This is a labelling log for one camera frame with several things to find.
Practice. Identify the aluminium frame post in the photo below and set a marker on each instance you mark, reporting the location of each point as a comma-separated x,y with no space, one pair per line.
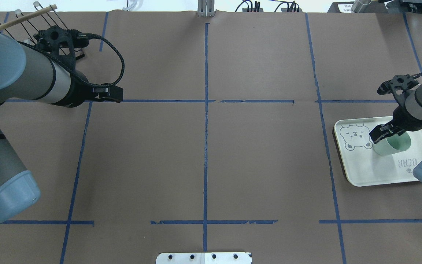
206,8

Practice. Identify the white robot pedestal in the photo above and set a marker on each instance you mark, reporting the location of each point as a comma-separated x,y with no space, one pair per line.
205,258

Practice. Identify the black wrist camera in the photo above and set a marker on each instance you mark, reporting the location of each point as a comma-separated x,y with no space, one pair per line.
64,44
398,85

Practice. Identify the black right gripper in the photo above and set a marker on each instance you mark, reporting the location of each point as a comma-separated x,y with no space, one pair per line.
402,120

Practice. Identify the black wire cup rack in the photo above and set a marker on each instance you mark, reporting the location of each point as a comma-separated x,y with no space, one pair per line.
24,25

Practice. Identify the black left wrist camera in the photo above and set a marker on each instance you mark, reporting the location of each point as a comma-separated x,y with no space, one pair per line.
64,44

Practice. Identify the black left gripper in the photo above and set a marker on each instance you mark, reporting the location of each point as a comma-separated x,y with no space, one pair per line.
77,92

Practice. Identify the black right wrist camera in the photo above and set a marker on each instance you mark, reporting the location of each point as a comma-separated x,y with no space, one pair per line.
398,85

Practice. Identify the metal cylinder cup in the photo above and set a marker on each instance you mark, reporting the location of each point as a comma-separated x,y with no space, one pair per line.
360,6

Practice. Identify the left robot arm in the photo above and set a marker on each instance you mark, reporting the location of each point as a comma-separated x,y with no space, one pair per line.
43,72

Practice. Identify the green cup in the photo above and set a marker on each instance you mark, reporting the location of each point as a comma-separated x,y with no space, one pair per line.
393,145

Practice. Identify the white bear tray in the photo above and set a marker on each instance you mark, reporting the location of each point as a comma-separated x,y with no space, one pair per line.
367,164

